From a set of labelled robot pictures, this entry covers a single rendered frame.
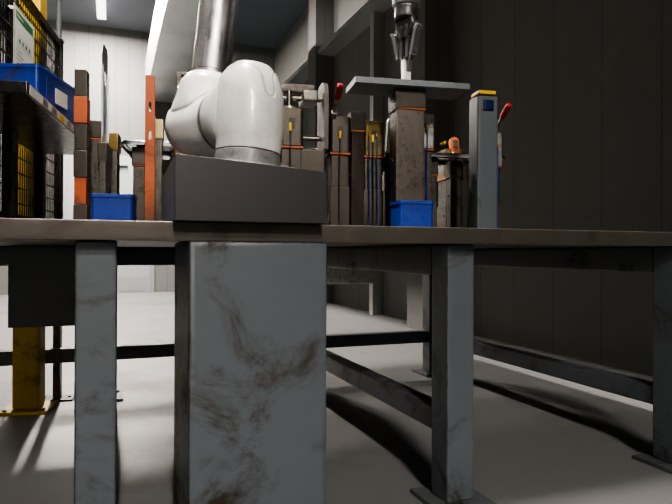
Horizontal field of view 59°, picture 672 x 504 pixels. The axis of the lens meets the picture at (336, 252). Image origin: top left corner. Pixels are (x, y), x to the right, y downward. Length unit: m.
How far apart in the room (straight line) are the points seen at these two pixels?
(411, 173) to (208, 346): 0.91
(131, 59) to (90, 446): 9.41
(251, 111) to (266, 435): 0.71
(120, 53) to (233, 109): 9.15
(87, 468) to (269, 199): 0.65
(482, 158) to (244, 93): 0.88
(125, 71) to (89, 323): 9.25
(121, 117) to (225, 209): 9.07
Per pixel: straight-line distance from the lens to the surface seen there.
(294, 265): 1.30
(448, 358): 1.54
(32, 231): 1.27
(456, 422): 1.59
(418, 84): 1.91
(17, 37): 2.36
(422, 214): 1.76
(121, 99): 10.33
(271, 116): 1.41
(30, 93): 1.61
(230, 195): 1.24
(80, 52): 10.52
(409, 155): 1.89
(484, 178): 1.98
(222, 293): 1.27
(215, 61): 1.64
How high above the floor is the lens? 0.64
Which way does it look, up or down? level
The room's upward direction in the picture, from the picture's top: straight up
